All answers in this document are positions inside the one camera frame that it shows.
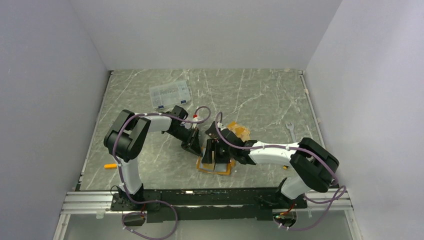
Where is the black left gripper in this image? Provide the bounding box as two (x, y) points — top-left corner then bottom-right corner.
(168, 125), (203, 158)

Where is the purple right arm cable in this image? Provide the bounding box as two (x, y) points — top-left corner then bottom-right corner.
(214, 111), (347, 232)

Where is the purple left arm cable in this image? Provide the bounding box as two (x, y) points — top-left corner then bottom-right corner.
(111, 105), (212, 240)

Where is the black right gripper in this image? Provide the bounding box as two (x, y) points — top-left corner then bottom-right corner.
(201, 139), (235, 164)

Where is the orange leather card holder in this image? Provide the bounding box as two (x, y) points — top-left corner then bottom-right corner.
(196, 157), (236, 176)

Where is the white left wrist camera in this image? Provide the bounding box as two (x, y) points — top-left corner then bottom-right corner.
(184, 114), (204, 129)

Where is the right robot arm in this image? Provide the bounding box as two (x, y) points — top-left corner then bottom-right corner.
(202, 126), (340, 208)

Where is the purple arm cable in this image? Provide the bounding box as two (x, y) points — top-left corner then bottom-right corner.
(111, 105), (212, 240)
(214, 111), (347, 232)

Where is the orange-handled screwdriver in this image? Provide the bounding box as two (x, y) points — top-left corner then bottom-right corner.
(103, 163), (118, 170)

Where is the clear plastic organizer box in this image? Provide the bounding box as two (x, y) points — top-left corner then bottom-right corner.
(149, 80), (192, 110)

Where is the silver open-end wrench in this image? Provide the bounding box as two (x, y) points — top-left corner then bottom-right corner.
(285, 122), (297, 142)

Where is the small orange card sleeve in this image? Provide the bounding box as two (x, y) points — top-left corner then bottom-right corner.
(234, 127), (251, 142)

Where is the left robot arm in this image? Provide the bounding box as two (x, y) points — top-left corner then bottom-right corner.
(103, 105), (203, 210)

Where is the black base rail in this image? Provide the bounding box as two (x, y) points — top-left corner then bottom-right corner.
(110, 187), (308, 223)

